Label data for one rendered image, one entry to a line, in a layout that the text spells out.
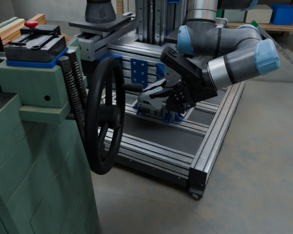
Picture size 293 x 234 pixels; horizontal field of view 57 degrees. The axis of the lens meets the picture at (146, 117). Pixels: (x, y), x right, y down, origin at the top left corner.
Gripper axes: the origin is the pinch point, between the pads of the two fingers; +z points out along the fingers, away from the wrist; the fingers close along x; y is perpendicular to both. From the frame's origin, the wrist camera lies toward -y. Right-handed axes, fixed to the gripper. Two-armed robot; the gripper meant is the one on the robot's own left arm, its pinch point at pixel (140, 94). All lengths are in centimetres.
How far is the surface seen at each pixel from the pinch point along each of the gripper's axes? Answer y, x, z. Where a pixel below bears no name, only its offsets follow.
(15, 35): -28.9, 7.6, 29.2
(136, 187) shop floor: 68, 28, 49
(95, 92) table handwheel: -13.5, -19.3, -2.0
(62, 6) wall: -21, 318, 202
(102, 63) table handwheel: -15.9, -11.6, -2.4
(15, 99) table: -19.4, -20.6, 15.3
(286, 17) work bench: 110, 275, -65
